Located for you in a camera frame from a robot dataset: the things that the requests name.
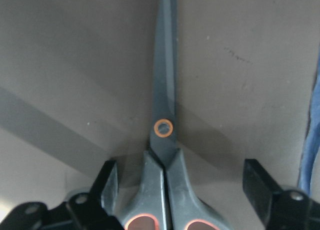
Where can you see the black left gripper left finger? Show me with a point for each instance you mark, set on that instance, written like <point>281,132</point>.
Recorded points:
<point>85,210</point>

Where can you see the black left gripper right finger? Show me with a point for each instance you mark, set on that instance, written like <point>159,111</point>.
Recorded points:
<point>276,207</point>

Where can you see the black orange scissors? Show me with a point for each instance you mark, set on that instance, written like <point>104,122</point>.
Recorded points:
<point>165,194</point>

